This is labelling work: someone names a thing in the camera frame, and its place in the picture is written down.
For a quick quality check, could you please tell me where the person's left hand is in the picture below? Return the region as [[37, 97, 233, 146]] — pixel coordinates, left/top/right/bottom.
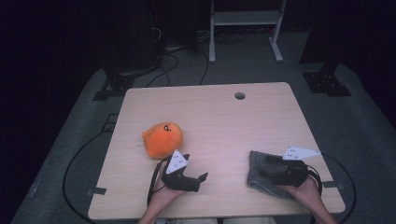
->
[[151, 174, 189, 209]]

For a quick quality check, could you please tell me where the thin black floor cable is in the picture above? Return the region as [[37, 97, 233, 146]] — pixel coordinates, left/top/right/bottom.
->
[[199, 49, 210, 86]]

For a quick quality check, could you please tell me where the orange plush toy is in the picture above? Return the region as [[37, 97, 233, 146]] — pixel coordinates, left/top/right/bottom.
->
[[141, 121, 184, 161]]

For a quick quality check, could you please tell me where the looped black floor cable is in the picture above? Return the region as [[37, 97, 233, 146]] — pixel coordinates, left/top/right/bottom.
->
[[146, 52, 180, 88]]

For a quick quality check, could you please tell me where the long black floor cable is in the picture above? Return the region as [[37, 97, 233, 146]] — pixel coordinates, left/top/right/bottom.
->
[[63, 130, 108, 224], [322, 153, 358, 224]]

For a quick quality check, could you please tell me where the person's right hand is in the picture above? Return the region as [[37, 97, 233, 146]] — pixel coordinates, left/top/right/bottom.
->
[[276, 175, 324, 208]]

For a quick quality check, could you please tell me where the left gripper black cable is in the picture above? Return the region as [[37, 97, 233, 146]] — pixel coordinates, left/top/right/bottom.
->
[[147, 156, 172, 207]]

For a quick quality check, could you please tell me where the black wire floor frame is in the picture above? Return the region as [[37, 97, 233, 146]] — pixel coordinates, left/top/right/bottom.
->
[[100, 113, 120, 133]]

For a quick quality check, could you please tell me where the tangled cable bundle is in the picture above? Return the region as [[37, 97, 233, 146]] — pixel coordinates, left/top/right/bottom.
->
[[214, 31, 247, 45]]

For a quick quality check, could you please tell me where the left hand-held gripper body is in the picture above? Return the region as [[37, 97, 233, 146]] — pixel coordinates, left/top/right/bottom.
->
[[160, 149, 201, 193]]

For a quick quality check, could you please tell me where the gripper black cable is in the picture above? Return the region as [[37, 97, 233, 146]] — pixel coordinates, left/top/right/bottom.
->
[[147, 156, 172, 207], [306, 164, 324, 195]]

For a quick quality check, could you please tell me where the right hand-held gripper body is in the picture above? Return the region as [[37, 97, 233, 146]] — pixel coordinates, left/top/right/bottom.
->
[[270, 146, 321, 189]]

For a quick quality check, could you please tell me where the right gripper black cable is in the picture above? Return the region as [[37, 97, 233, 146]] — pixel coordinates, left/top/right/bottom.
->
[[306, 164, 324, 195]]

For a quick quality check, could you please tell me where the black stand base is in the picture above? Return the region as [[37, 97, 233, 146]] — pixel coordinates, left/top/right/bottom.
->
[[302, 62, 353, 97], [92, 66, 157, 102]]

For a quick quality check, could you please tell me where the grey tape strip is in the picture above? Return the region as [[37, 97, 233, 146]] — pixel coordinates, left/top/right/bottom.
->
[[86, 187, 107, 196], [321, 180, 346, 190]]

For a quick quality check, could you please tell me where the grey fluffy cloth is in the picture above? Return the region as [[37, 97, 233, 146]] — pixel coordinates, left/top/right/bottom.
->
[[247, 150, 297, 201]]

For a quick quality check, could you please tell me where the white metal stand frame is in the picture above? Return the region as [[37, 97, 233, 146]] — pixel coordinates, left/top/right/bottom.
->
[[208, 0, 288, 64]]

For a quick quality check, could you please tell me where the dark equipment rack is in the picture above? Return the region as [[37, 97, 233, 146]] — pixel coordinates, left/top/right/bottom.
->
[[148, 0, 200, 52]]

